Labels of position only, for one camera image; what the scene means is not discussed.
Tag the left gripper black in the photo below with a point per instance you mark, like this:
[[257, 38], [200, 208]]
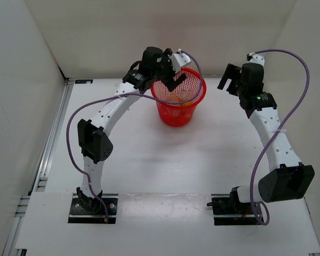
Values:
[[165, 60]]

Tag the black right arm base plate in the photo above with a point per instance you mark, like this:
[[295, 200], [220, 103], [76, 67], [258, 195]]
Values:
[[234, 208]]

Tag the aluminium frame rail left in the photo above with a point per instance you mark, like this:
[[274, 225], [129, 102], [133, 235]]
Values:
[[37, 173]]

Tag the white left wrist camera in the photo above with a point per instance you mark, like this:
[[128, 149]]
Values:
[[179, 60]]

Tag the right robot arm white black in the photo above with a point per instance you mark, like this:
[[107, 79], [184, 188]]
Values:
[[288, 177]]

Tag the orange juice bottle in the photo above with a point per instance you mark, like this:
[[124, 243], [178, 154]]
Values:
[[184, 102]]

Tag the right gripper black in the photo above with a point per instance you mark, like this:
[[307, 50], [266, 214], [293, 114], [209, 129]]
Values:
[[232, 72]]

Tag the blue label left corner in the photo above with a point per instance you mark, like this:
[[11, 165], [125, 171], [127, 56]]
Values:
[[83, 81]]

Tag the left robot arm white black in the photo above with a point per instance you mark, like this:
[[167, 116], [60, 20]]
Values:
[[93, 134]]

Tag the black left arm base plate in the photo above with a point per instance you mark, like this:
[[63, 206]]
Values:
[[80, 214]]

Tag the red mesh plastic bin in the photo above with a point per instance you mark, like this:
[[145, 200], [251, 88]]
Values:
[[176, 108]]

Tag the clear bottle yellow cap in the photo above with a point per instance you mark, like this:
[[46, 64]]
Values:
[[185, 95]]

